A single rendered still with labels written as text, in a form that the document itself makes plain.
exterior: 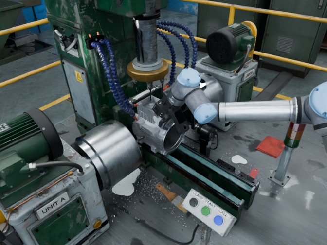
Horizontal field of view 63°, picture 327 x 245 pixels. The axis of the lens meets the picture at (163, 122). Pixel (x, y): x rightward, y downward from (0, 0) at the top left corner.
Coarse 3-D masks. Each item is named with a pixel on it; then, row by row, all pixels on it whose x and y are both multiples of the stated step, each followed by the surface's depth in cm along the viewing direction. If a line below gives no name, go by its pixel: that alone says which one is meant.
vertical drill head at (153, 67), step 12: (144, 24) 101; (156, 24) 105; (144, 36) 104; (156, 36) 107; (144, 48) 107; (156, 48) 109; (144, 60) 110; (156, 60) 112; (132, 72) 111; (144, 72) 110; (156, 72) 110
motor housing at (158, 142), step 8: (144, 120) 128; (136, 128) 129; (144, 128) 125; (152, 128) 124; (168, 128) 120; (176, 128) 134; (160, 136) 121; (168, 136) 136; (176, 136) 134; (152, 144) 126; (160, 144) 120; (168, 144) 133; (176, 144) 132; (168, 152) 129
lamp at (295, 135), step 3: (288, 129) 114; (291, 129) 112; (288, 132) 114; (291, 132) 112; (294, 132) 111; (297, 132) 111; (300, 132) 111; (288, 135) 114; (291, 135) 113; (294, 135) 112; (297, 135) 112; (300, 135) 112; (291, 138) 113; (294, 138) 113; (297, 138) 112; (300, 138) 113
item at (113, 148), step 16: (96, 128) 109; (112, 128) 108; (80, 144) 102; (96, 144) 101; (112, 144) 103; (128, 144) 107; (96, 160) 100; (112, 160) 102; (128, 160) 107; (96, 176) 104; (112, 176) 103
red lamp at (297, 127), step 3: (291, 123) 111; (291, 126) 111; (294, 126) 110; (297, 126) 109; (300, 126) 109; (303, 126) 109; (294, 129) 110; (297, 129) 110; (300, 129) 110; (303, 129) 110
